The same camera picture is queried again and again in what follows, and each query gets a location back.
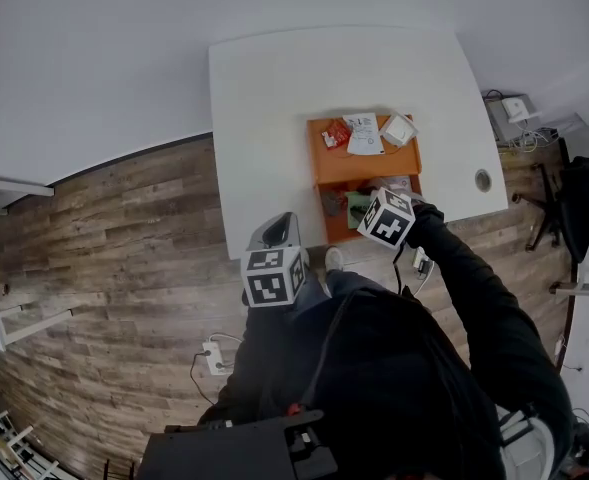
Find white metal rack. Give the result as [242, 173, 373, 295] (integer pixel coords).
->
[0, 407, 60, 480]

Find black chest-mounted box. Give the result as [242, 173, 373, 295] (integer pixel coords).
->
[136, 410, 338, 480]

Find person's black jacket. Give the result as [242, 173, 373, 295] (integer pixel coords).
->
[273, 287, 505, 480]

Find white square packet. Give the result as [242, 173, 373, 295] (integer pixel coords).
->
[377, 111, 420, 149]

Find person's left forearm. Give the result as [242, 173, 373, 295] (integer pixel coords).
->
[198, 297, 305, 424]

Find person's right shoe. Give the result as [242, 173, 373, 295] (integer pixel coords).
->
[323, 246, 346, 273]

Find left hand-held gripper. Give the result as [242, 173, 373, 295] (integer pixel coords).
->
[240, 210, 311, 310]

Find white pack with black strap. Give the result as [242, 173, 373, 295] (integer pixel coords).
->
[496, 405, 558, 480]

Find grey and red packet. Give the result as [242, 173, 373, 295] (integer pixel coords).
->
[321, 189, 348, 218]

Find person's blue jeans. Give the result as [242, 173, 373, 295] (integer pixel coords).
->
[293, 267, 390, 314]

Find green packet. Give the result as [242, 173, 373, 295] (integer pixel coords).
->
[344, 189, 376, 230]

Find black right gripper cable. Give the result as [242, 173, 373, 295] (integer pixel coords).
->
[392, 245, 406, 294]

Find person's right forearm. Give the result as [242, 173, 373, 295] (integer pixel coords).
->
[406, 202, 575, 469]

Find orange storage box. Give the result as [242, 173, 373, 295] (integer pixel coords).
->
[306, 113, 425, 245]

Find white router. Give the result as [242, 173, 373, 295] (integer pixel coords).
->
[502, 96, 531, 122]

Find black office chair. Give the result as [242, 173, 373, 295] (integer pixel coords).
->
[511, 137, 589, 264]

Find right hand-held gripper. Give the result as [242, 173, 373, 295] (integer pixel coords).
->
[348, 185, 426, 251]

